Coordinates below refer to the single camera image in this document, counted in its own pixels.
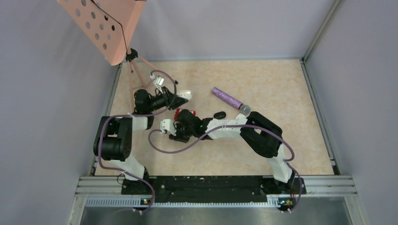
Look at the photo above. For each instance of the pink perforated music stand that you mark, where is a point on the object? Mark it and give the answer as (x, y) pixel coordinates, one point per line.
(110, 25)

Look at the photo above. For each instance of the aluminium front rail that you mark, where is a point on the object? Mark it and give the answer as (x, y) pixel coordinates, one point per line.
(105, 191)

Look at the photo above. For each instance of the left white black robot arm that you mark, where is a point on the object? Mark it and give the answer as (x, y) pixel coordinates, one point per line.
(113, 142)

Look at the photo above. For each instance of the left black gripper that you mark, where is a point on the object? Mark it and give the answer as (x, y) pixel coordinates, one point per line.
(172, 101)

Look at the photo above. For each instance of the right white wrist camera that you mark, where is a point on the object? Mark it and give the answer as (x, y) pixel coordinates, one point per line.
(167, 125)

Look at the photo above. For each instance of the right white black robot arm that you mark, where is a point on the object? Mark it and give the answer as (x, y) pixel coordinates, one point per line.
(261, 134)

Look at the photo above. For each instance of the white oval earbud case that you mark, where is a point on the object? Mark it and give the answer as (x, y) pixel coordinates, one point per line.
(187, 94)

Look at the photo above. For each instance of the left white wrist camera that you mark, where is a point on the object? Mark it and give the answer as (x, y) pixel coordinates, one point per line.
(158, 81)

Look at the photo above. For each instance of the purple glitter microphone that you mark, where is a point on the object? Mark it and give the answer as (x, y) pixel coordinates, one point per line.
(243, 108)

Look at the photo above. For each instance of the white square earbud case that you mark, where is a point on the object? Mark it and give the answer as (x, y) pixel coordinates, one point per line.
(240, 116)

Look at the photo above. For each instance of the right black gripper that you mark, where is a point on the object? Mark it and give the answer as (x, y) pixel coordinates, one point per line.
(178, 138)

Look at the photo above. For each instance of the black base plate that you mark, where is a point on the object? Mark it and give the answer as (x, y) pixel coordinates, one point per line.
(212, 189)

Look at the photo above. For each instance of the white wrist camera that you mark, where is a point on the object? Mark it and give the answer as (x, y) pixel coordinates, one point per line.
(167, 125)
(158, 81)

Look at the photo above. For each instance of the black earbud charging case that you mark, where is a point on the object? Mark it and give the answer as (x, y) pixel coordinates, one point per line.
(219, 115)

